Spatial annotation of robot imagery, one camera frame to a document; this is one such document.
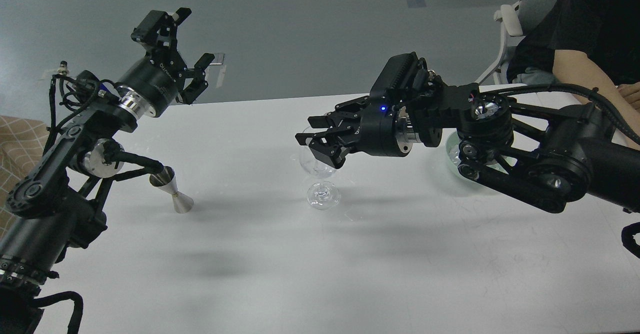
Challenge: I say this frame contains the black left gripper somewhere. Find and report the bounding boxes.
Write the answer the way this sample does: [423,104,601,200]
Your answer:
[116,7,216,119]

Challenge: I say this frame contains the beige checkered cushion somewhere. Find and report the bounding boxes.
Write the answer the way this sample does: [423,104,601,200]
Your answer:
[0,115,49,235]

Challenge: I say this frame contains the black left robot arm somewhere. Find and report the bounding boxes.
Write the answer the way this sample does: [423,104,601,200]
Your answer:
[1,7,216,334]

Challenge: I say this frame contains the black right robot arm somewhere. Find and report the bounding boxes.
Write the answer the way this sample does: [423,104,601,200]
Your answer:
[279,53,639,271]

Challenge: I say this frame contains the person in black shirt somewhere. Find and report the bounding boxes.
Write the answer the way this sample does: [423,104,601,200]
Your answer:
[506,0,640,85]

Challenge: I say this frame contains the green bowl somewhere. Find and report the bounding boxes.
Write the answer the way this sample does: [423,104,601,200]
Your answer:
[445,131,517,180]

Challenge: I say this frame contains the clear ice cubes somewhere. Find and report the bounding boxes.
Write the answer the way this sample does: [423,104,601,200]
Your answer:
[448,142,461,167]

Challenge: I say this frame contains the steel cocktail jigger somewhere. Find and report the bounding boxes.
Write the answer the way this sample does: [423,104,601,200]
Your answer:
[149,166,194,214]

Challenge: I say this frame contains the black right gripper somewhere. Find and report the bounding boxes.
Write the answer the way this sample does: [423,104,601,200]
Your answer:
[298,96,413,169]

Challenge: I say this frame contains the grey office chair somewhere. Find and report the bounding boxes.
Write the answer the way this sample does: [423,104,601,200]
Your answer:
[475,0,557,85]

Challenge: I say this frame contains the person hand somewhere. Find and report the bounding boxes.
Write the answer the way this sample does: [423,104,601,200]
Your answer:
[617,82,640,112]

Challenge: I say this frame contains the person forearm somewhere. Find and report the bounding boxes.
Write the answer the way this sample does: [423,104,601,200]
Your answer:
[551,49,640,134]

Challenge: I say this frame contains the clear wine glass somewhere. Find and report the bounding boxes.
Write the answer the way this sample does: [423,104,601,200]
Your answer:
[298,145,341,211]

